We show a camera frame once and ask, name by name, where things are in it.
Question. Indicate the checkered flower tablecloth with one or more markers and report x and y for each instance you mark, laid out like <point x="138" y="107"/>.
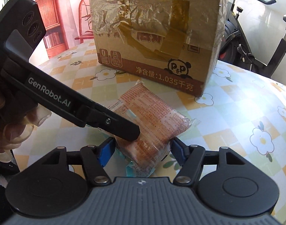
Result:
<point x="227" y="121"/>

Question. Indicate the black exercise bike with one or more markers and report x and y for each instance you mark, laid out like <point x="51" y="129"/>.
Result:
<point x="231" y="39"/>

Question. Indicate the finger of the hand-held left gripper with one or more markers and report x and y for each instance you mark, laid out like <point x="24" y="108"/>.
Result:
<point x="119" y="126"/>

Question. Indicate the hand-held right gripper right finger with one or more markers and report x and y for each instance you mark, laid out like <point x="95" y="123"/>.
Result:
<point x="178" y="150"/>

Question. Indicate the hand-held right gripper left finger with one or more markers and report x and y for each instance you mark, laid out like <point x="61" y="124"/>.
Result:
<point x="106" y="152"/>

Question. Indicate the person's left hand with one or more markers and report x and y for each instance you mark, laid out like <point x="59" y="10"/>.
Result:
<point x="18" y="131"/>

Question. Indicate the orange printed snack packet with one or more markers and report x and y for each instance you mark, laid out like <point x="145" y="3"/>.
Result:
<point x="152" y="121"/>

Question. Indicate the taped cardboard box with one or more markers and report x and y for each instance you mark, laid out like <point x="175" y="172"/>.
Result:
<point x="157" y="16"/>

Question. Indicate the printed wall backdrop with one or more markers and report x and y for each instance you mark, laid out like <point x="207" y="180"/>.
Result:
<point x="63" y="16"/>

